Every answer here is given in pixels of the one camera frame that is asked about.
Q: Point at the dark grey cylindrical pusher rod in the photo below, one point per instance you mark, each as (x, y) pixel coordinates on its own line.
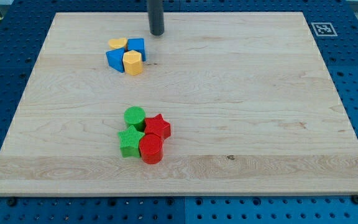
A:
(155, 15)

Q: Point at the red star block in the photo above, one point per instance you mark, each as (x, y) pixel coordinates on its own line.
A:
(158, 126)

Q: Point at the green star block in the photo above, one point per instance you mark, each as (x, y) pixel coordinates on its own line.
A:
(129, 142)

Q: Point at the blue cube block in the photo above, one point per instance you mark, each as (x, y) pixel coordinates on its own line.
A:
(138, 45)

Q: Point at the yellow heart block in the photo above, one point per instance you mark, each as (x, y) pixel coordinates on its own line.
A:
(117, 43)

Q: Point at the yellow hexagon block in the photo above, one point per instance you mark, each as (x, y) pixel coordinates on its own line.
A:
(132, 61)

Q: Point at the blue triangle block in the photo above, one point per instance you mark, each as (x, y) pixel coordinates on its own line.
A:
(114, 58)

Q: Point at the green cylinder block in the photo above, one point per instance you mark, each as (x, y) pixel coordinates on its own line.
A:
(135, 116)

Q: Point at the red cylinder block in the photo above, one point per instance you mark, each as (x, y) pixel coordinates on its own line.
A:
(151, 148)

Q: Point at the light wooden board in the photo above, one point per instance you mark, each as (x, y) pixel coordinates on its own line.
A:
(252, 107)

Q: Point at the black white fiducial marker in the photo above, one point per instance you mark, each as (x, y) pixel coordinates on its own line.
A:
(324, 29)

